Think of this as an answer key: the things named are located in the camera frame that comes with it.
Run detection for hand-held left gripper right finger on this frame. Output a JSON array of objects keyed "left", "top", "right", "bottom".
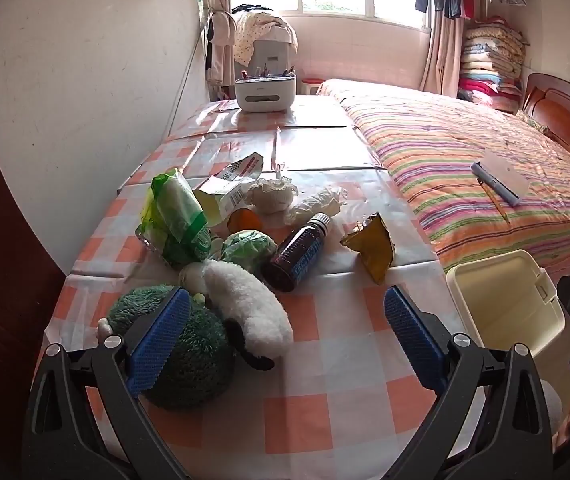
[{"left": 384, "top": 285, "right": 553, "bottom": 480}]

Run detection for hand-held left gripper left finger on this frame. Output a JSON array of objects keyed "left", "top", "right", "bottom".
[{"left": 22, "top": 287, "right": 193, "bottom": 480}]

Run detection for green plush toy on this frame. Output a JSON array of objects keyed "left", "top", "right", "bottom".
[{"left": 97, "top": 284, "right": 238, "bottom": 411}]

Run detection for cream plastic bin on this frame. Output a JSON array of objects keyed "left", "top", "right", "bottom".
[{"left": 445, "top": 249, "right": 566, "bottom": 401}]

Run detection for orange fruit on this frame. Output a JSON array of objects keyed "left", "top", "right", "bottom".
[{"left": 228, "top": 208, "right": 262, "bottom": 233}]

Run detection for brown medicine bottle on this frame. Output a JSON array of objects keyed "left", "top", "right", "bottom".
[{"left": 263, "top": 212, "right": 334, "bottom": 293}]

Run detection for checked tablecloth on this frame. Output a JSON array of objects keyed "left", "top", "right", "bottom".
[{"left": 45, "top": 95, "right": 471, "bottom": 480}]

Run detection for white plush toy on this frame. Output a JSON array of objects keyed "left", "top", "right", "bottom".
[{"left": 202, "top": 259, "right": 294, "bottom": 372}]

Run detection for yellow snack packet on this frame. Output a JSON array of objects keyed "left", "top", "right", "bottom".
[{"left": 340, "top": 212, "right": 397, "bottom": 286}]

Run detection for green plastic packet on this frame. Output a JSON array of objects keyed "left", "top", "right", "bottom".
[{"left": 136, "top": 167, "right": 214, "bottom": 268}]

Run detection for crumpled dark green packet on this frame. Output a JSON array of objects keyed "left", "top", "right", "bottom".
[{"left": 221, "top": 230, "right": 279, "bottom": 274}]

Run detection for yellow pencil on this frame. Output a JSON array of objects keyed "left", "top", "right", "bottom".
[{"left": 482, "top": 182, "right": 512, "bottom": 225}]

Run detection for crumpled white tissue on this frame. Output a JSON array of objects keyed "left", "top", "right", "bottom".
[{"left": 283, "top": 186, "right": 348, "bottom": 226}]

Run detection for brown notebook with pen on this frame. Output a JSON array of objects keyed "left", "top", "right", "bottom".
[{"left": 480, "top": 152, "right": 531, "bottom": 200}]

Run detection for white cardboard medicine box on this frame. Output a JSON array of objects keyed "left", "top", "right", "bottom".
[{"left": 194, "top": 152, "right": 266, "bottom": 223}]

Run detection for white lace sock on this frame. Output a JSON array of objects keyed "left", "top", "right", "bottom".
[{"left": 243, "top": 177, "right": 299, "bottom": 214}]

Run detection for striped blanket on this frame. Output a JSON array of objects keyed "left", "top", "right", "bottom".
[{"left": 317, "top": 79, "right": 570, "bottom": 281}]

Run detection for wooden headboard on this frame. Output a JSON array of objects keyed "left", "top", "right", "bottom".
[{"left": 520, "top": 72, "right": 570, "bottom": 161}]

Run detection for white desktop organizer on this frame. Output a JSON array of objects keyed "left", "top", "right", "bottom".
[{"left": 235, "top": 64, "right": 297, "bottom": 112}]

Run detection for stack of folded quilts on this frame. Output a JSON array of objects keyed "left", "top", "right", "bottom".
[{"left": 458, "top": 17, "right": 526, "bottom": 111}]

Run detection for pink curtain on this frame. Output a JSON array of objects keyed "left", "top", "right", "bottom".
[{"left": 417, "top": 10, "right": 466, "bottom": 96}]

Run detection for white floor appliance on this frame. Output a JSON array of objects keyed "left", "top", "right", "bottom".
[{"left": 242, "top": 25, "right": 298, "bottom": 78}]

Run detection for hanging beige bag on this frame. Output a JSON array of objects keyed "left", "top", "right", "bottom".
[{"left": 206, "top": 10, "right": 236, "bottom": 86}]

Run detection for dotted cloth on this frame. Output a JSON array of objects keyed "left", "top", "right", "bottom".
[{"left": 232, "top": 10, "right": 298, "bottom": 66}]

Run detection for wall cable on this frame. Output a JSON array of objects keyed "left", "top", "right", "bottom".
[{"left": 167, "top": 30, "right": 203, "bottom": 138}]

